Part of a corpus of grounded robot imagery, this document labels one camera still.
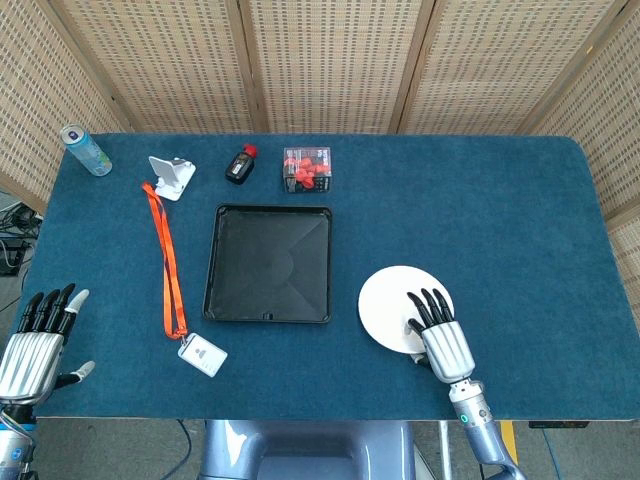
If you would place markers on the white folding phone stand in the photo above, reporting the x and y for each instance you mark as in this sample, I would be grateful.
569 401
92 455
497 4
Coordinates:
172 180

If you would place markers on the black bottle with red cap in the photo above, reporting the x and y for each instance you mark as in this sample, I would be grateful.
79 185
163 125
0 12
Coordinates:
237 167

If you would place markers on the blue-grey robot torso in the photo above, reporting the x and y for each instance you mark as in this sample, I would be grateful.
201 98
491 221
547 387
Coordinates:
310 450

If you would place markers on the clear box with red pieces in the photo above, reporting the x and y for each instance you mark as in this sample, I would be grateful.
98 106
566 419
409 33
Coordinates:
307 170

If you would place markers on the black power adapter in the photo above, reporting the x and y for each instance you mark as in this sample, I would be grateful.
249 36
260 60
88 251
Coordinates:
10 260

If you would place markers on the blue felt table mat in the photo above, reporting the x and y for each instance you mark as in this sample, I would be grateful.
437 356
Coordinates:
450 225

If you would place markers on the black square plastic tray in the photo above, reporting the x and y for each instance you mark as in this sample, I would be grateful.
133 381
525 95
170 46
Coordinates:
267 265

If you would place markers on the white round plate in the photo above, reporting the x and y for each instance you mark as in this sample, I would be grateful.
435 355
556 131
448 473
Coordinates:
385 305

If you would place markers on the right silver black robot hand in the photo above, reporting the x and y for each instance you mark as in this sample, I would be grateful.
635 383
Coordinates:
447 350

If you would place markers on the white table leg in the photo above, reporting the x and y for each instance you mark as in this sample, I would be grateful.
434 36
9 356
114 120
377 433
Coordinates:
444 450

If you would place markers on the black under-table control box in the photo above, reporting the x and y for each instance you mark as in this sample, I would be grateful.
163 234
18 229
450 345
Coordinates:
557 425

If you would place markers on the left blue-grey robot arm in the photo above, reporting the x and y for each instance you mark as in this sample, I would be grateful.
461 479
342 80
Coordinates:
10 445

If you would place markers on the light blue drink can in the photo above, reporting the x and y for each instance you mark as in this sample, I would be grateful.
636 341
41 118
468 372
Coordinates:
87 152

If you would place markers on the white badge card holder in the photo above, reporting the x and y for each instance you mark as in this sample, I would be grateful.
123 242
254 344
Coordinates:
202 355

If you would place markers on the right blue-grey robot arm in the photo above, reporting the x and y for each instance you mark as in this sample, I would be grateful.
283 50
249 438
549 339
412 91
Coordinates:
475 420

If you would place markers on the woven bamboo screen panel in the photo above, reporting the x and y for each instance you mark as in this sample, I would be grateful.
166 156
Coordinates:
30 100
160 65
610 125
330 65
490 65

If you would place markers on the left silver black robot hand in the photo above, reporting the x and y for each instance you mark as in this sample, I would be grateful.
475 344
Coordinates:
30 357

